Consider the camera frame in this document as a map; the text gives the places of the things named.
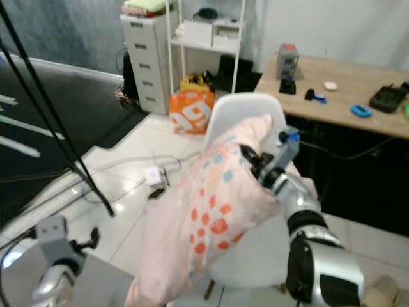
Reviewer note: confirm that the black round object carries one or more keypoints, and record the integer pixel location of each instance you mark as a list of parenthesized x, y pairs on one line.
[(206, 14)]

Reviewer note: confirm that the black tall bag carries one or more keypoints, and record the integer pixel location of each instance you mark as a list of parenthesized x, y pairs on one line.
[(129, 77)]

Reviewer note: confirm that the blue and black tool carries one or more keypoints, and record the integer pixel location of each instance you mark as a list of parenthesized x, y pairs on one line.
[(313, 96)]

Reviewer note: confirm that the white metal shelf rack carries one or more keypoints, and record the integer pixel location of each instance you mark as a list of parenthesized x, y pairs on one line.
[(204, 43)]

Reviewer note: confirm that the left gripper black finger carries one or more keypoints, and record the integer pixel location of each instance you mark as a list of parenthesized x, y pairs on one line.
[(93, 240)]

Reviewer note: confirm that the black square bag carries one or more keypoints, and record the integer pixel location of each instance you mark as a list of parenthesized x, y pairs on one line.
[(230, 71)]

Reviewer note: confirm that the green folded towel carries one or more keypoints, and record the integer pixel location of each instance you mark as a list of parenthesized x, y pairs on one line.
[(150, 6)]

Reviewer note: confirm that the green object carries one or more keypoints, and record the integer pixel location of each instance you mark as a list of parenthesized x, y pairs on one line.
[(406, 110)]

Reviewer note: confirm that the black tripod stand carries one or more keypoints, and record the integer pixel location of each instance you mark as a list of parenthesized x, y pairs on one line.
[(79, 153)]

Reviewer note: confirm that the pink pillow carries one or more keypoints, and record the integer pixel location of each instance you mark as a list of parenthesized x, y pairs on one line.
[(198, 243)]

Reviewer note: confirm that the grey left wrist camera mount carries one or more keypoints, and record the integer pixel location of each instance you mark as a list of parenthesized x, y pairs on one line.
[(52, 233)]

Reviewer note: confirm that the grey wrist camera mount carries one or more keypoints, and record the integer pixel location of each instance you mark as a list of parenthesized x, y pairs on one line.
[(289, 150), (52, 233)]

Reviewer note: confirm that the grey rug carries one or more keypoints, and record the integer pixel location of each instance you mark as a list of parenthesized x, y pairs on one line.
[(108, 288)]

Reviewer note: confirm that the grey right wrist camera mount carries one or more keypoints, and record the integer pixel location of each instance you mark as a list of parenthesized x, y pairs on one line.
[(289, 150)]

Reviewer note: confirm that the small blue object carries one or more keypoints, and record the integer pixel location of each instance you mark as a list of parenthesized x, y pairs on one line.
[(361, 110)]

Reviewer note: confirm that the black floor adapter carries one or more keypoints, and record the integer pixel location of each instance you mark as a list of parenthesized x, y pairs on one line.
[(158, 193)]

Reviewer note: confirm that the white plastic chair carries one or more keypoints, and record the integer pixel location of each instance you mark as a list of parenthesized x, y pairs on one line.
[(239, 112)]

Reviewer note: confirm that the white box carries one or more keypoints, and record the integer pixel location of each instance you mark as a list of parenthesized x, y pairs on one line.
[(227, 32), (198, 33)]

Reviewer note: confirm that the black controller case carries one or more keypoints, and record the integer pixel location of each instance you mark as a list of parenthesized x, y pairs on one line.
[(388, 99)]

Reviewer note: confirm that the grey device with red top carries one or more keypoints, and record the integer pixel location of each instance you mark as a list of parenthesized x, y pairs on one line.
[(287, 61)]

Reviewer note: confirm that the tan cardboard box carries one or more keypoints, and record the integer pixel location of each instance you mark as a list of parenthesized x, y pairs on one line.
[(380, 293)]

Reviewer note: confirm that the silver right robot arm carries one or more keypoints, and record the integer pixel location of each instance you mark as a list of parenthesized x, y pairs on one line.
[(300, 195)]

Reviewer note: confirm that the white drawer cabinet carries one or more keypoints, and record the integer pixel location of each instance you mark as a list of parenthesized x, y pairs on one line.
[(147, 64)]

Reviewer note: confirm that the yellow package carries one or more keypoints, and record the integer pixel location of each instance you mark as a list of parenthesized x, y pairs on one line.
[(195, 84)]

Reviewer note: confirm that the small white round object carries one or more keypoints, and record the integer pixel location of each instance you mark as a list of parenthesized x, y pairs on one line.
[(331, 86)]

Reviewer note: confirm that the wooden desk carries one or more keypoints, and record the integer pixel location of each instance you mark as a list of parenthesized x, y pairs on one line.
[(351, 77)]

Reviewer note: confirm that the black floor mat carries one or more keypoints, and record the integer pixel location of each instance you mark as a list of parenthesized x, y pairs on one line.
[(96, 115)]

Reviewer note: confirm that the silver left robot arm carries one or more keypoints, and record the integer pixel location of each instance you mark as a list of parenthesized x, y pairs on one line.
[(54, 294)]

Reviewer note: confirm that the orange shopping bag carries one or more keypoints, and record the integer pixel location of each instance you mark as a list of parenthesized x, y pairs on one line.
[(192, 112)]

